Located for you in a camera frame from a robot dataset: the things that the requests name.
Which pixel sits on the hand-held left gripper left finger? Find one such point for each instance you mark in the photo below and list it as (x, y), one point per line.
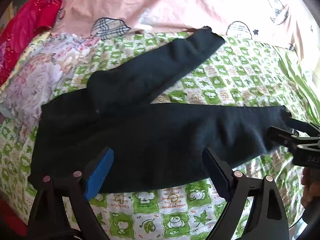
(100, 172)

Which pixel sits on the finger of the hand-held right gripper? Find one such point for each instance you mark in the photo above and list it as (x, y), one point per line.
(281, 135)
(305, 126)

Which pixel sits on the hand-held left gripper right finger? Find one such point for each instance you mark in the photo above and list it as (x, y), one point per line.
(217, 175)

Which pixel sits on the dark navy pants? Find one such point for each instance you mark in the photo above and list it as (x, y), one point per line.
(150, 135)

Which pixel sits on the person's right hand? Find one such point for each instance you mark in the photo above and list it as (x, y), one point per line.
(310, 187)

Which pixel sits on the green checkered bed sheet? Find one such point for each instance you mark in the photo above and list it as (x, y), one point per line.
(225, 80)

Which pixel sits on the pale floral cloth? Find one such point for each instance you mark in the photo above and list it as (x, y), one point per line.
(37, 80)

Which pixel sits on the red sequined cloth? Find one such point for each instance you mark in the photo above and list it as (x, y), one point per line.
(25, 25)

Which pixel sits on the pink printed quilt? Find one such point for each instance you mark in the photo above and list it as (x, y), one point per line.
(175, 5)

